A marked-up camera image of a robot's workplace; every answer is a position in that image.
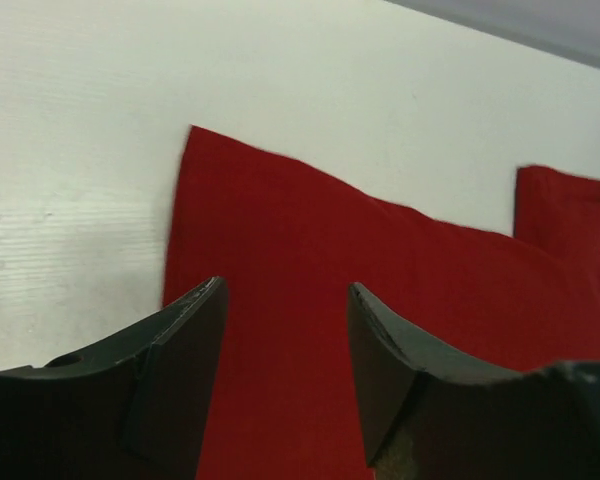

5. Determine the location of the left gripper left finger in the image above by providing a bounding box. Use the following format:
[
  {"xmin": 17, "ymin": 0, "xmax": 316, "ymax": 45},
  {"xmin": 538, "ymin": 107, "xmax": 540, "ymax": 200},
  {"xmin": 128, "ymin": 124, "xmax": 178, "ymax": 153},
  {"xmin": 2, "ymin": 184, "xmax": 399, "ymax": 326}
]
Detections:
[{"xmin": 0, "ymin": 277, "xmax": 228, "ymax": 479}]

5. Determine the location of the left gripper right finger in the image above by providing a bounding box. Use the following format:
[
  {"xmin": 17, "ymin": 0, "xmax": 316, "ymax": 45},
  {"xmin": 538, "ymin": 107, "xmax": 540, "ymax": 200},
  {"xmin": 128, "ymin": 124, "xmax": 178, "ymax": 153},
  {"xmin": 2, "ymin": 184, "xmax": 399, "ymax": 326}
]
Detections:
[{"xmin": 347, "ymin": 283, "xmax": 600, "ymax": 479}]

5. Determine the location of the dark red t shirt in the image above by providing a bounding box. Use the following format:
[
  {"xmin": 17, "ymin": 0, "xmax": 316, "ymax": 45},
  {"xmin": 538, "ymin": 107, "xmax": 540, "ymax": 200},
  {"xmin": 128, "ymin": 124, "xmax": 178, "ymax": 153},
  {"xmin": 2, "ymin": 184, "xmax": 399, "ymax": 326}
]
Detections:
[{"xmin": 163, "ymin": 127, "xmax": 600, "ymax": 479}]

